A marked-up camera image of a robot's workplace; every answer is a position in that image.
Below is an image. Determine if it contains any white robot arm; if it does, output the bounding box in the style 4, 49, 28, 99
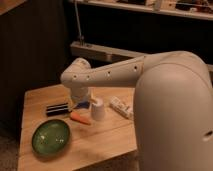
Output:
61, 51, 213, 171

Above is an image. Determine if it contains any blue small object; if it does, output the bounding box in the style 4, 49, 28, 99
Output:
75, 101, 90, 109

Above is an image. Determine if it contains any black rectangular case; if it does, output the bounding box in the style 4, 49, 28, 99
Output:
46, 103, 69, 117

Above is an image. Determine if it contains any white paper cup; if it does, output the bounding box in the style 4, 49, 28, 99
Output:
91, 98, 105, 121

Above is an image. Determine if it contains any green round plate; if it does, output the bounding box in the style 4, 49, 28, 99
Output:
31, 119, 71, 156

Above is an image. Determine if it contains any grey metal beam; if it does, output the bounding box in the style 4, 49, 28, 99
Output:
69, 41, 213, 73

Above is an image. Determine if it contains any metal vertical pole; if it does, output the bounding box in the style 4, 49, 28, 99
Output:
74, 0, 84, 45

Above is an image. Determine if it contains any cluttered background shelf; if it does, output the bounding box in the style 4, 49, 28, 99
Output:
68, 0, 213, 21

